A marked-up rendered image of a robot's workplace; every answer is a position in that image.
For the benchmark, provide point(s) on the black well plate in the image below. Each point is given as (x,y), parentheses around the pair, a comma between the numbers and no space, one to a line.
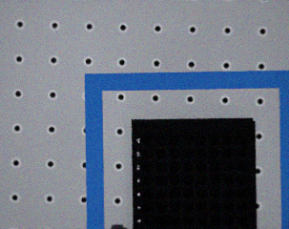
(194,173)

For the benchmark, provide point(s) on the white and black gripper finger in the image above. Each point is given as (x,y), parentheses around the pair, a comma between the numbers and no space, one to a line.
(118,226)

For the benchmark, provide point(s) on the grey flat base plate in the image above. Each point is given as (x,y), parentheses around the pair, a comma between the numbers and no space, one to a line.
(47,46)

